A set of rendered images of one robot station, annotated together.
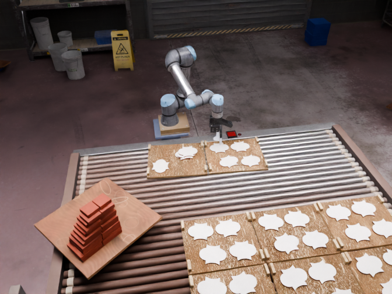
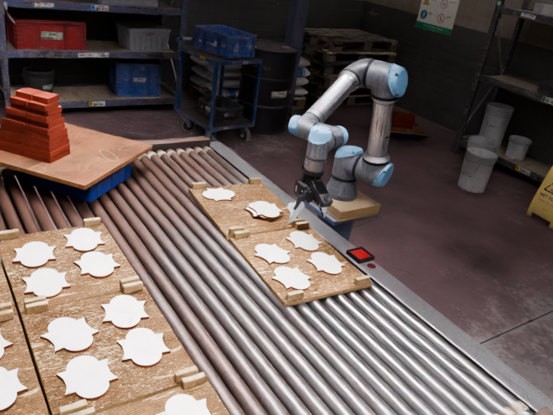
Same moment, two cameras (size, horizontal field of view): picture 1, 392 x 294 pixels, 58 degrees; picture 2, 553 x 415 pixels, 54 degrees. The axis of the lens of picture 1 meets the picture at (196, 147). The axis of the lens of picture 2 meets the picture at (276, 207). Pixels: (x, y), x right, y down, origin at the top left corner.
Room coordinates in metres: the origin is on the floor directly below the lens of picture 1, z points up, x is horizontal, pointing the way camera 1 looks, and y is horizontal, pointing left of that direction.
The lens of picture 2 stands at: (1.11, -1.68, 1.95)
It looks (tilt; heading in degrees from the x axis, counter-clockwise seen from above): 26 degrees down; 62
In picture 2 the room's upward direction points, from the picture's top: 9 degrees clockwise
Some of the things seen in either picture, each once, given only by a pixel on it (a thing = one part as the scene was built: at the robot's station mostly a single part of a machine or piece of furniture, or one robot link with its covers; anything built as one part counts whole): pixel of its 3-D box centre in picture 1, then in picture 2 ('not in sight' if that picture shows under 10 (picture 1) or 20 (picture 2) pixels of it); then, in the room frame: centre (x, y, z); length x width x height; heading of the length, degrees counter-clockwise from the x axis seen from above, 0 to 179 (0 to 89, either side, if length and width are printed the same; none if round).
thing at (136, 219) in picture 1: (98, 221); (68, 151); (1.31, 0.55, 1.03); 0.50 x 0.50 x 0.02; 48
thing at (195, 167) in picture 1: (176, 159); (245, 207); (1.95, 0.14, 0.93); 0.41 x 0.35 x 0.02; 94
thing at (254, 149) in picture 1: (234, 155); (298, 261); (1.99, -0.28, 0.93); 0.41 x 0.35 x 0.02; 95
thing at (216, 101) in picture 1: (217, 103); (319, 142); (2.07, -0.15, 1.32); 0.09 x 0.08 x 0.11; 29
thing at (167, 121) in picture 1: (169, 116); (342, 184); (2.46, 0.21, 0.97); 0.15 x 0.15 x 0.10
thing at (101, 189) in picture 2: not in sight; (80, 169); (1.35, 0.50, 0.97); 0.31 x 0.31 x 0.10; 48
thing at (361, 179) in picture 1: (227, 197); (186, 269); (1.60, -0.20, 0.90); 1.95 x 0.05 x 0.05; 98
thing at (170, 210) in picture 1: (229, 202); (172, 272); (1.56, -0.21, 0.90); 1.95 x 0.05 x 0.05; 98
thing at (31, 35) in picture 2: not in sight; (46, 30); (1.48, 4.26, 0.78); 0.66 x 0.45 x 0.28; 9
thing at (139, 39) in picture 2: not in sight; (142, 36); (2.45, 4.39, 0.76); 0.50 x 0.36 x 0.24; 15
